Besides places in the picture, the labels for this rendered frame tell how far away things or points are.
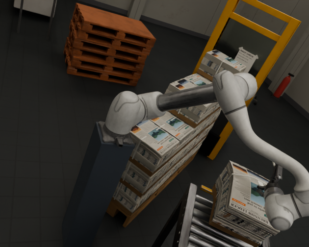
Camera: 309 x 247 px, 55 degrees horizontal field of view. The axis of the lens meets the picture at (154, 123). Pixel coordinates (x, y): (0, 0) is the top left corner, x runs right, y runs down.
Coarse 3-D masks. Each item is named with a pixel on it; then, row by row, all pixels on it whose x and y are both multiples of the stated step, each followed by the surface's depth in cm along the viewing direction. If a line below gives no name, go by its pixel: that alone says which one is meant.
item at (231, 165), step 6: (228, 168) 177; (234, 168) 171; (240, 168) 176; (246, 168) 182; (222, 174) 183; (228, 174) 173; (246, 174) 170; (252, 174) 175; (258, 174) 182; (216, 180) 187; (222, 180) 177; (264, 180) 176; (216, 186) 182
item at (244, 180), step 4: (232, 172) 167; (236, 172) 167; (232, 176) 164; (236, 176) 164; (240, 176) 165; (244, 176) 166; (228, 180) 167; (232, 180) 161; (236, 180) 160; (240, 180) 162; (244, 180) 163; (248, 180) 165; (252, 180) 166; (228, 184) 164; (244, 184) 160; (248, 184) 162; (252, 184) 163; (256, 184) 164; (220, 188) 172; (224, 188) 167; (252, 188) 160; (256, 188) 161; (220, 192) 169
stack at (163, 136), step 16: (144, 128) 224; (160, 128) 233; (176, 128) 242; (192, 128) 252; (144, 144) 211; (160, 144) 215; (176, 144) 225; (192, 144) 289; (144, 160) 215; (160, 160) 210; (176, 160) 272; (128, 176) 229; (144, 176) 221; (160, 176) 251; (128, 192) 234; (144, 192) 232; (112, 208) 248; (128, 208) 239
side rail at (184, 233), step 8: (192, 184) 196; (192, 192) 190; (184, 200) 189; (192, 200) 184; (184, 208) 179; (192, 208) 178; (184, 216) 171; (184, 224) 166; (176, 232) 171; (184, 232) 161; (176, 240) 162; (184, 240) 157
